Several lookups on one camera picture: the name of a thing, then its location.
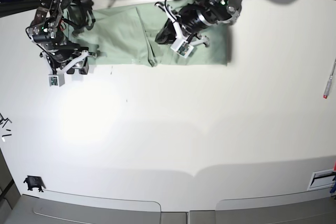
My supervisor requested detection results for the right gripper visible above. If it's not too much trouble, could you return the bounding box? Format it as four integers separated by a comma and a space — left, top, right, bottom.
40, 42, 98, 75

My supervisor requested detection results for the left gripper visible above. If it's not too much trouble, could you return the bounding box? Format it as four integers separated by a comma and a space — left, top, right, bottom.
155, 2, 212, 45

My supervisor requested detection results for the light green T-shirt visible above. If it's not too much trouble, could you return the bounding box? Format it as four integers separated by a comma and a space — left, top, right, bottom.
64, 3, 229, 67

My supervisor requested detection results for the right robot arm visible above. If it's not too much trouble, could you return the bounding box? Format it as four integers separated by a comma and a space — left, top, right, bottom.
25, 0, 95, 76

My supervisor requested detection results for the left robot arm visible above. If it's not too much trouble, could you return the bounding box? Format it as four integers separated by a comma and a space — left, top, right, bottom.
155, 0, 243, 47

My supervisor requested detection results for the black plastic clip part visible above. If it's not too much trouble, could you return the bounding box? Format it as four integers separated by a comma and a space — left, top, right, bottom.
24, 176, 45, 193

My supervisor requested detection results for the left grey chair back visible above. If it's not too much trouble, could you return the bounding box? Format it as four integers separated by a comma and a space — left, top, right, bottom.
33, 198, 161, 224

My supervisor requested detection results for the grey chair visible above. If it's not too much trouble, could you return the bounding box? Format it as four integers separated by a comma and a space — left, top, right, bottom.
215, 190, 335, 223
33, 198, 161, 224

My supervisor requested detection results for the red-tipped screwdriver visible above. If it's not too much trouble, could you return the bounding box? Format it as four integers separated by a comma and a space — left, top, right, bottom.
323, 60, 336, 99

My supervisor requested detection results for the right grey chair back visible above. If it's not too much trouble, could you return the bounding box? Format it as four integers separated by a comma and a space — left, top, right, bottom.
215, 190, 335, 223

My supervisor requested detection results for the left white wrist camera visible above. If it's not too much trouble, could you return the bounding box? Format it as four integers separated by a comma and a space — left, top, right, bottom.
171, 38, 194, 58

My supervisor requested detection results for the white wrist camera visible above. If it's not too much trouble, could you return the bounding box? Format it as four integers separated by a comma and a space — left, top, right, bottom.
171, 38, 194, 58
48, 74, 65, 87

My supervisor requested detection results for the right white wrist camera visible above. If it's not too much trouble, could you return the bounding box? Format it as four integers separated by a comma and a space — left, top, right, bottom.
48, 74, 65, 87

